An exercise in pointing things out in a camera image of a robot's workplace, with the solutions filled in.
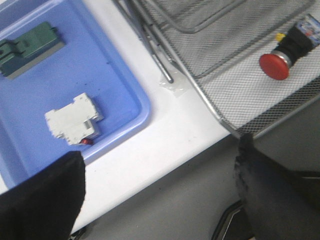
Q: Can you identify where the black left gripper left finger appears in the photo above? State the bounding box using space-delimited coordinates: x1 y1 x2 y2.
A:
0 151 86 240

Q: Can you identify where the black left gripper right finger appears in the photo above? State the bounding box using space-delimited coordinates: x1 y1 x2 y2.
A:
234 134 320 240

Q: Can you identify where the red emergency stop button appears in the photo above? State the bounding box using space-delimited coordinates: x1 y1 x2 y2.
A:
258 14 320 81

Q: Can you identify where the mesh tray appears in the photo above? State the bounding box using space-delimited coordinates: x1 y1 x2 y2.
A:
139 0 320 136
140 0 246 34

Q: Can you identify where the white circuit breaker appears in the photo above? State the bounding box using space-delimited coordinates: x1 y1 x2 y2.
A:
44 92 104 146

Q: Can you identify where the blue plastic tray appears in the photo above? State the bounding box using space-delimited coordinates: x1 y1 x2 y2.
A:
0 0 151 189

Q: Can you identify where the clear tape patch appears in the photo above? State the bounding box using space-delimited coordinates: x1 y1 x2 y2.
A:
158 64 188 98

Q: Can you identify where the green terminal block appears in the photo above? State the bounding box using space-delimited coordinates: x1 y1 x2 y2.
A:
0 21 65 80

